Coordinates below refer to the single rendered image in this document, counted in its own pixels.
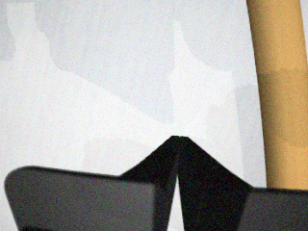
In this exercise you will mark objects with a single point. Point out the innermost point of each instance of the long tan scraper with black blade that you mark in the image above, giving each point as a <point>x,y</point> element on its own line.
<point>278,37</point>

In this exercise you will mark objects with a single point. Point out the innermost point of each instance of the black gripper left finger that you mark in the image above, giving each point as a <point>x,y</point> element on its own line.
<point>55,199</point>

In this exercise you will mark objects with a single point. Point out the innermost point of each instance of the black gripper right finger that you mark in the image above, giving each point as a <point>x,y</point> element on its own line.
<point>213,198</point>

